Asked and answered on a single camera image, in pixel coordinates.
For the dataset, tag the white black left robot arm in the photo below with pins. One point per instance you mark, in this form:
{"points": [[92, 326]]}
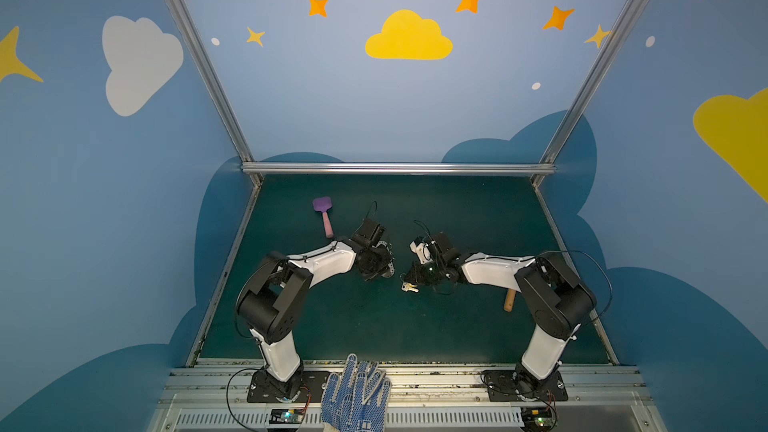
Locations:
{"points": [[271, 302]]}

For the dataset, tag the blue dotted work gloves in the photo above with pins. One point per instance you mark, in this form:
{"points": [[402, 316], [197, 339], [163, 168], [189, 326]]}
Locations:
{"points": [[357, 398]]}

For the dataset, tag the green circuit board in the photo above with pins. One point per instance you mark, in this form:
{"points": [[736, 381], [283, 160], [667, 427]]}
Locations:
{"points": [[537, 419], [286, 417]]}

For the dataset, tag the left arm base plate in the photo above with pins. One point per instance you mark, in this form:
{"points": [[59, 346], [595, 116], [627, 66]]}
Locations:
{"points": [[302, 385]]}

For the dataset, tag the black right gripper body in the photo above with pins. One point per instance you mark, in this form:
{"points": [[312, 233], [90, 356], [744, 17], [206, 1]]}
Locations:
{"points": [[417, 273]]}

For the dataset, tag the aluminium right frame post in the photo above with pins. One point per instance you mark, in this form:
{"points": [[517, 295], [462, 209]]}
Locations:
{"points": [[622, 27]]}

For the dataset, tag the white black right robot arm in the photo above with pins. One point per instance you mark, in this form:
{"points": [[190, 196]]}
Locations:
{"points": [[558, 300]]}

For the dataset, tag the aluminium back frame rail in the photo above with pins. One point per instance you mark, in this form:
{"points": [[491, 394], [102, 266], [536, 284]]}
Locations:
{"points": [[399, 169]]}

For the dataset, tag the aluminium left frame post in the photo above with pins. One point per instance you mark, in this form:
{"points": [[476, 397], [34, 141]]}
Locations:
{"points": [[192, 39]]}

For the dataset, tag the aluminium frame post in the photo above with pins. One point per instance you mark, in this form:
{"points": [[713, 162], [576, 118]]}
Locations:
{"points": [[622, 27], [192, 39]]}

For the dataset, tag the yellow-headed key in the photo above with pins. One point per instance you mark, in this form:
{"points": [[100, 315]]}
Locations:
{"points": [[410, 288]]}

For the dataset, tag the purple spade pink handle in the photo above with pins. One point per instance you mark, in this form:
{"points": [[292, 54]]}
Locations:
{"points": [[323, 205]]}

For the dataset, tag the left green circuit board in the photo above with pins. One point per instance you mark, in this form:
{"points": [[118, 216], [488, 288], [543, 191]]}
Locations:
{"points": [[286, 417]]}

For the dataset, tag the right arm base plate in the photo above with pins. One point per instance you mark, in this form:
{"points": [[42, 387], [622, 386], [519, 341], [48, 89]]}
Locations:
{"points": [[520, 385]]}

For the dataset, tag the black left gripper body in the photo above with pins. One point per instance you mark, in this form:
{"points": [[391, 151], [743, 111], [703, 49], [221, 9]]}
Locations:
{"points": [[377, 261]]}

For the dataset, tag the right green circuit board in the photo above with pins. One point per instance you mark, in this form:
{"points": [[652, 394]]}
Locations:
{"points": [[537, 419]]}

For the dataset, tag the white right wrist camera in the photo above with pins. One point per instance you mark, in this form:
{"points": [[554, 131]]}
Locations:
{"points": [[421, 249]]}

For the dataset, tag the wooden handle tool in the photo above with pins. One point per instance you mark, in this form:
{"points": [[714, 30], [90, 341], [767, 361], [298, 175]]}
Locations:
{"points": [[509, 300]]}

